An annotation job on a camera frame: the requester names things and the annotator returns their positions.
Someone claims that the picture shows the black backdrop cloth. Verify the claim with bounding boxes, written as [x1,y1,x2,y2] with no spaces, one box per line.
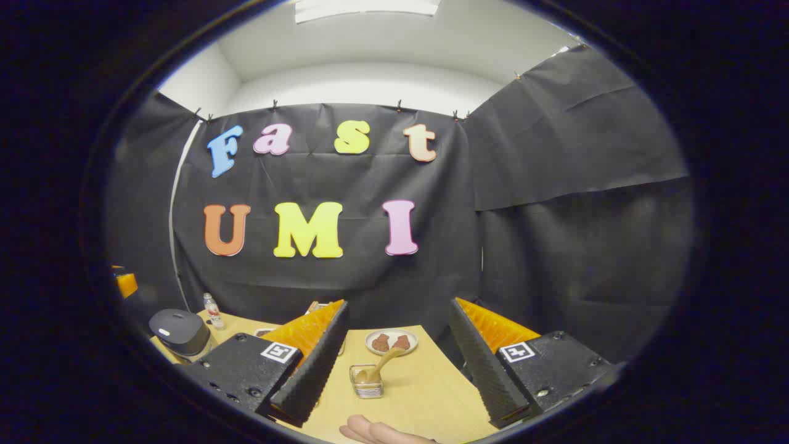
[105,46,694,371]

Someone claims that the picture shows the wire mesh chopstick holder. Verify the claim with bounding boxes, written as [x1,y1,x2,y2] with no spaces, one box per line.
[350,364,384,399]

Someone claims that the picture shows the dark grey rice cooker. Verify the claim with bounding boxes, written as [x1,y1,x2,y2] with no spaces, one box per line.
[149,309,211,364]

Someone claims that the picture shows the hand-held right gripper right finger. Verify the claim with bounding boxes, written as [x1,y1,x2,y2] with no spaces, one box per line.
[448,297,619,429]

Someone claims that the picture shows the small clear bottle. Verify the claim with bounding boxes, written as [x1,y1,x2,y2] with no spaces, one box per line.
[203,293,226,331]

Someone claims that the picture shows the large ceiling light panel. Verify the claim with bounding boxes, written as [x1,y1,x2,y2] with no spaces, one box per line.
[295,0,441,24]

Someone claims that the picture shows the wooden spoon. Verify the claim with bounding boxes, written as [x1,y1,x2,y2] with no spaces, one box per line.
[356,347,407,384]

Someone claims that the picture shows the small white plate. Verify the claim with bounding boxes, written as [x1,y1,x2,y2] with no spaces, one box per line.
[365,329,419,356]

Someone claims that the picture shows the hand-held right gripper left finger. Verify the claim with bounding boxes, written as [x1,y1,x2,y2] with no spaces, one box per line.
[176,300,350,428]

